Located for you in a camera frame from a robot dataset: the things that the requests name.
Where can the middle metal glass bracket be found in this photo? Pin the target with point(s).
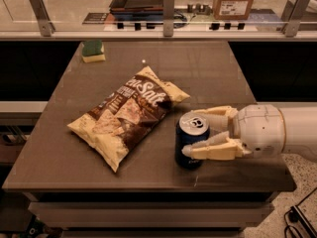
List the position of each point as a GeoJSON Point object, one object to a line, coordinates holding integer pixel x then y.
{"type": "Point", "coordinates": [168, 13]}

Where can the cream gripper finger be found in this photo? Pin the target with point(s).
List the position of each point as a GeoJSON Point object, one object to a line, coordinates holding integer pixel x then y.
{"type": "Point", "coordinates": [220, 147]}
{"type": "Point", "coordinates": [219, 117]}

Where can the left metal glass bracket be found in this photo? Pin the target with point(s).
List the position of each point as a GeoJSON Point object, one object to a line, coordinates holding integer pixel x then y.
{"type": "Point", "coordinates": [44, 21]}

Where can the cardboard box with label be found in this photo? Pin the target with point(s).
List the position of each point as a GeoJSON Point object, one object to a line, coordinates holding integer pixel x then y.
{"type": "Point", "coordinates": [232, 9]}

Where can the yellow brown chips bag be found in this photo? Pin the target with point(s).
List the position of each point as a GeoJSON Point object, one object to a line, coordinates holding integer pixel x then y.
{"type": "Point", "coordinates": [118, 124]}

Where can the blue pepsi can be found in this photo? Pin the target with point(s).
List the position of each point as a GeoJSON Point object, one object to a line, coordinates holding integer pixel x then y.
{"type": "Point", "coordinates": [190, 139]}

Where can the right metal glass bracket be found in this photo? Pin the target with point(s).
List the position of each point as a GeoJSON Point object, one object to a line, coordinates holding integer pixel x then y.
{"type": "Point", "coordinates": [291, 27]}

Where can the green yellow sponge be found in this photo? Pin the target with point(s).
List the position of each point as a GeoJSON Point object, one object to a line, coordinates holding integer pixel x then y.
{"type": "Point", "coordinates": [92, 51]}

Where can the dark stacked trays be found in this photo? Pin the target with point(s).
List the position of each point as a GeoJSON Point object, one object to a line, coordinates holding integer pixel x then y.
{"type": "Point", "coordinates": [137, 10]}

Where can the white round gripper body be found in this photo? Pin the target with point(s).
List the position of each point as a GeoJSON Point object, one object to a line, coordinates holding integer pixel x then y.
{"type": "Point", "coordinates": [260, 129]}

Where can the metal glass bracket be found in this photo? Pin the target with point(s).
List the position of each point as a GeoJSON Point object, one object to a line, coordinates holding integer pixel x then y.
{"type": "Point", "coordinates": [291, 27]}
{"type": "Point", "coordinates": [44, 21]}
{"type": "Point", "coordinates": [168, 13]}

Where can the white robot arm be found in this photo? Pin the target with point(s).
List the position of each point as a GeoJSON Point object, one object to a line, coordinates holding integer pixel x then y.
{"type": "Point", "coordinates": [300, 131]}

